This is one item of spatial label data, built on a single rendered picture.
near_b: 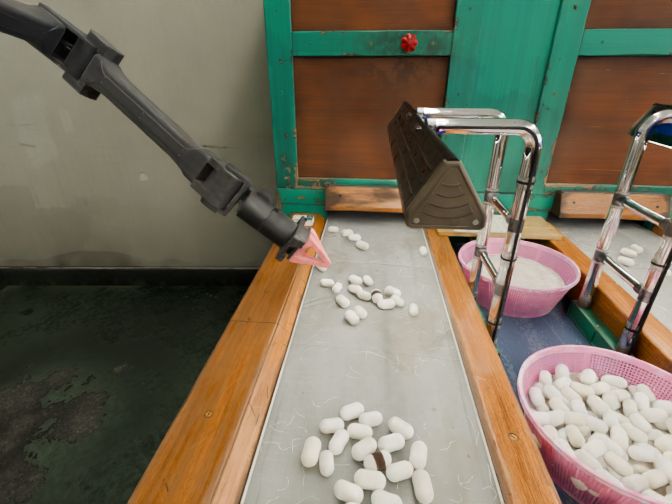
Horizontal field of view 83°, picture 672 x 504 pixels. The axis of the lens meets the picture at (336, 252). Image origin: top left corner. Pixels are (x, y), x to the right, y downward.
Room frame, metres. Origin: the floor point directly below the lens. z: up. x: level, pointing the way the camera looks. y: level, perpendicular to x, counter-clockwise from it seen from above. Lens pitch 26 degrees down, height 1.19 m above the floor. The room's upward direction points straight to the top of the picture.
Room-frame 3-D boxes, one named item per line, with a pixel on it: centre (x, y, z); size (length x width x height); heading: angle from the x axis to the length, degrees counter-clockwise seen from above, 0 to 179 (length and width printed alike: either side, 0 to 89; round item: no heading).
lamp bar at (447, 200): (0.66, -0.14, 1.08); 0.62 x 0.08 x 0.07; 175
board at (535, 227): (1.02, -0.45, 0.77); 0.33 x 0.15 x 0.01; 85
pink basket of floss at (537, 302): (0.81, -0.43, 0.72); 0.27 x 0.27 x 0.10
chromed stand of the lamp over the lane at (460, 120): (0.65, -0.22, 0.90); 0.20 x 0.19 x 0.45; 175
